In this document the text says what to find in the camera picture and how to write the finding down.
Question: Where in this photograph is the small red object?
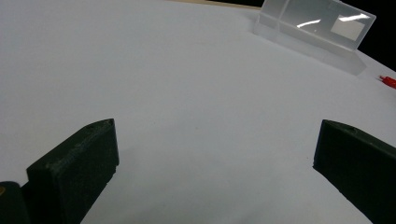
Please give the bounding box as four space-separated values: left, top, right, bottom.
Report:
378 75 396 91

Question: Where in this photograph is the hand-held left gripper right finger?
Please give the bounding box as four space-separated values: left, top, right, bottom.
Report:
312 119 396 224

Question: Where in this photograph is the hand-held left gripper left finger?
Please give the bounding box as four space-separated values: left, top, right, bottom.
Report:
21 118 120 224

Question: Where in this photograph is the clear plastic box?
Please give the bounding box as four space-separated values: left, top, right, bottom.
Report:
252 0 377 77

